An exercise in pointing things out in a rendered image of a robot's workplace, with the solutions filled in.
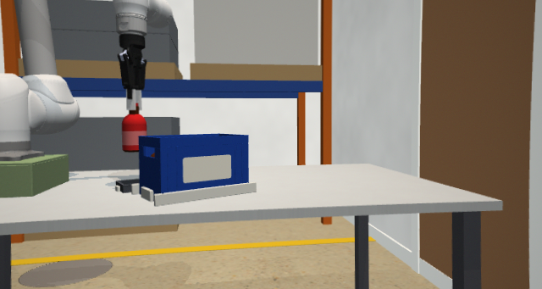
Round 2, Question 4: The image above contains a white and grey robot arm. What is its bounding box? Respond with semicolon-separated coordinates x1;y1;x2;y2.
0;0;173;161

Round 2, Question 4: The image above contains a red bottle with pale pink label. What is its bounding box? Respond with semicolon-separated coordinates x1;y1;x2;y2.
122;103;147;153

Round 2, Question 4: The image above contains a blue crate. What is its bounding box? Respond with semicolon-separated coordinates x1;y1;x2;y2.
138;134;249;201

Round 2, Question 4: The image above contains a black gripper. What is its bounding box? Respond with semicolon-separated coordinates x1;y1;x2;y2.
118;34;147;110

